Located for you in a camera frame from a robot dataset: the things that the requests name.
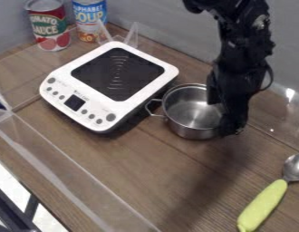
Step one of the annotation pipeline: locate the black metal frame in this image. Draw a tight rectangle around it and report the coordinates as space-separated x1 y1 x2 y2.
0 189 42 232

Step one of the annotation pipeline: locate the white and black induction stove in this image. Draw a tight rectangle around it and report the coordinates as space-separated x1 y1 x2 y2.
39 42 178 133

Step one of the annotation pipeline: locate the spoon with green handle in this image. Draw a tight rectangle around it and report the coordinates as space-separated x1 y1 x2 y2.
237 154 299 232

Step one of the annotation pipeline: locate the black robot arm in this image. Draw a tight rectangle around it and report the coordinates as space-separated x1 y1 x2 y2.
182 0 274 137

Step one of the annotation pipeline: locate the alphabet soup can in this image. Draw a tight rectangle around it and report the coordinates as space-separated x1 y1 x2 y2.
71 0 107 43

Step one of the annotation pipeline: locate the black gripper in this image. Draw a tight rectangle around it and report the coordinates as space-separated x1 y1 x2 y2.
206 52 267 137

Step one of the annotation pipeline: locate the tomato sauce can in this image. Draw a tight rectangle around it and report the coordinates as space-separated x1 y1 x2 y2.
23 0 71 52

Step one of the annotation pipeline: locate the silver pot with handles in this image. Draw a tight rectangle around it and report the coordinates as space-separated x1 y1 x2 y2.
145 83 223 140

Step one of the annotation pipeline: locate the clear acrylic corner bracket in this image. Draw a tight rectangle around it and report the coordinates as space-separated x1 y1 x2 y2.
95 20 138 48

